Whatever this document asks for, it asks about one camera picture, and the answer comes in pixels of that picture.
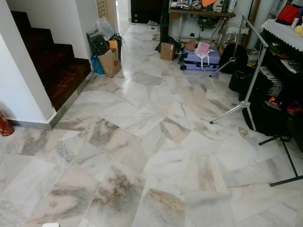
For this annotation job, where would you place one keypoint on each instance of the thin black floor stand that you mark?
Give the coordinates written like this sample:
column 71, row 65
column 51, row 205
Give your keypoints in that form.
column 289, row 158

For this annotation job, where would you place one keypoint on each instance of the red printed tin can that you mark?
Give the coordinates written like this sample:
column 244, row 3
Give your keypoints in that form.
column 5, row 126

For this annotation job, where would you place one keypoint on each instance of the dark wooden staircase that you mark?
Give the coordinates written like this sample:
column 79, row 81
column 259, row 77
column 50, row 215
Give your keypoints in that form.
column 61, row 68

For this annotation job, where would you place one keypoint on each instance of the blue plastic bag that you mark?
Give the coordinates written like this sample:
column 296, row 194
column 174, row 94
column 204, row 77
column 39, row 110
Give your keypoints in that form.
column 96, row 65

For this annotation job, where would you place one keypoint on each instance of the flat black bag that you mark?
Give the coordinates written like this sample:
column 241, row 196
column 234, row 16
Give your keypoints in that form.
column 97, row 43

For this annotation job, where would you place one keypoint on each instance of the brown paper shopping bag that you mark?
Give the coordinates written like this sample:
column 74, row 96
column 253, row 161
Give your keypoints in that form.
column 110, row 64

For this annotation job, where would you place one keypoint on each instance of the clear plastic bag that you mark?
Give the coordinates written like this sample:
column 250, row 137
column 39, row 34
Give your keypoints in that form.
column 105, row 28

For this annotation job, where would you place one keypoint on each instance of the small brown cardboard box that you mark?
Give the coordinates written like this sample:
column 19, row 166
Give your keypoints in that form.
column 167, row 51

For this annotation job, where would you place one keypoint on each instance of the purple suitcase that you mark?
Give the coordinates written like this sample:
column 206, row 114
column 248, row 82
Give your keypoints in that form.
column 190, row 61

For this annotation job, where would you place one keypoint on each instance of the pink white tote bag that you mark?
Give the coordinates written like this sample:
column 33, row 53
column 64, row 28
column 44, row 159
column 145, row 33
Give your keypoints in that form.
column 203, row 48

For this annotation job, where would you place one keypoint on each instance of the cluttered wooden desk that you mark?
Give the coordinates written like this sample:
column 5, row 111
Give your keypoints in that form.
column 201, row 13

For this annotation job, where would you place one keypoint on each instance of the black backpack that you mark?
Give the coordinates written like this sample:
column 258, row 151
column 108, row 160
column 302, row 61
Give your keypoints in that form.
column 236, row 56

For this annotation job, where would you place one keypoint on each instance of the silver tripod stand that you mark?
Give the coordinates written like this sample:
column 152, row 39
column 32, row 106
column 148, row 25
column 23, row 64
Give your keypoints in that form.
column 255, row 74

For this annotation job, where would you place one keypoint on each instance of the large black equipment bag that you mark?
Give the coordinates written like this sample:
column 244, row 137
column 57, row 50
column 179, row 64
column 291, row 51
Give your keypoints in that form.
column 270, row 118

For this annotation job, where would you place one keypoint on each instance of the white lace cloth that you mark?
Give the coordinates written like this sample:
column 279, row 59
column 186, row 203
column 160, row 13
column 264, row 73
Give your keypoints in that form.
column 284, row 34

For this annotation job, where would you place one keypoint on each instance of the red bag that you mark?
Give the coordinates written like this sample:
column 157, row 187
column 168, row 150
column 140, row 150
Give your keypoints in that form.
column 289, row 14

